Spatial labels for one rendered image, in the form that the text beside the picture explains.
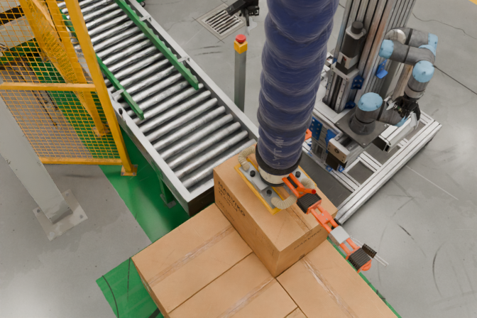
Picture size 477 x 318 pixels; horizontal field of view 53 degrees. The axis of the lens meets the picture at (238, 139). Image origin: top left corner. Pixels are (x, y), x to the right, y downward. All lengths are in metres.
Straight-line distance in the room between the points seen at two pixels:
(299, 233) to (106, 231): 1.62
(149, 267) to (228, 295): 0.48
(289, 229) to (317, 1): 1.37
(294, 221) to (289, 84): 1.00
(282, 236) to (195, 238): 0.64
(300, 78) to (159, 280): 1.58
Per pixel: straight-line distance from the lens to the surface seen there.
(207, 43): 4.65
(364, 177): 3.64
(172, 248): 2.93
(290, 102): 1.83
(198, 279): 2.85
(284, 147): 2.12
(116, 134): 3.41
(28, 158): 3.11
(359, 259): 2.25
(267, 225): 2.53
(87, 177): 3.91
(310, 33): 1.58
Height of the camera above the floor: 3.25
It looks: 56 degrees down
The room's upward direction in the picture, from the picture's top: 1 degrees clockwise
